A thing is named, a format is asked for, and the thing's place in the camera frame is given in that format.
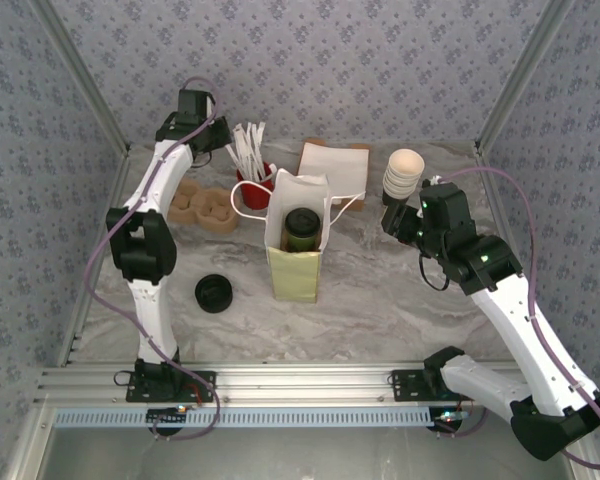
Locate black plastic cup lid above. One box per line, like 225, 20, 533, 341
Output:
194, 273, 233, 315
284, 208, 323, 236

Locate printed paper bag with handles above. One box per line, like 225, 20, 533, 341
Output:
229, 168, 369, 304

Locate brown cardboard napkin tray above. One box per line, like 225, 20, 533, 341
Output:
303, 139, 371, 212

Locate red bucket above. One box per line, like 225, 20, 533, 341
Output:
236, 160, 276, 210

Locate brown pulp cup carrier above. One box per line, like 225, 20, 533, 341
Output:
168, 180, 239, 235

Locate right small circuit board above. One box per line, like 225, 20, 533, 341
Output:
432, 408, 469, 432

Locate small circuit board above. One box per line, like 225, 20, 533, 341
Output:
432, 408, 469, 432
146, 405, 189, 426

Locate grey metal panel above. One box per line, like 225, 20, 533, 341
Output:
34, 424, 576, 480

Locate left small circuit board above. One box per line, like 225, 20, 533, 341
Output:
146, 405, 189, 426

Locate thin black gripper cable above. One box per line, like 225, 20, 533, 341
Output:
418, 252, 451, 292

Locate aluminium right table rail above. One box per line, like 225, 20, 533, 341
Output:
473, 142, 555, 365

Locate aluminium table rail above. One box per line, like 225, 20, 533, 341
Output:
57, 143, 134, 369
473, 142, 555, 365

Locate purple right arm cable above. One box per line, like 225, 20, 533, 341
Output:
434, 167, 600, 471

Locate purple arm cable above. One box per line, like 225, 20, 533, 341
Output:
85, 76, 222, 444
434, 167, 600, 471

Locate aluminium left table rail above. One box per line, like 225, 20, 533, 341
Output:
57, 143, 134, 369

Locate aluminium left corner post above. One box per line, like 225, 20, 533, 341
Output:
29, 0, 132, 156

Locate aluminium corner post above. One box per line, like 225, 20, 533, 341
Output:
473, 0, 577, 157
29, 0, 132, 156

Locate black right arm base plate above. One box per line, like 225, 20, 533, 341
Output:
389, 369, 484, 404

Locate aluminium right corner post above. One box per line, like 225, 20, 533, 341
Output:
473, 0, 577, 157

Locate aluminium mounting rail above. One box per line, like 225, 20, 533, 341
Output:
35, 360, 580, 407

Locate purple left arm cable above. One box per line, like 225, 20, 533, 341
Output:
85, 76, 222, 444

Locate grey slotted cable duct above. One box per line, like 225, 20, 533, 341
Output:
53, 405, 434, 429

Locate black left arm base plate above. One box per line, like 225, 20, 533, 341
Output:
124, 370, 218, 404

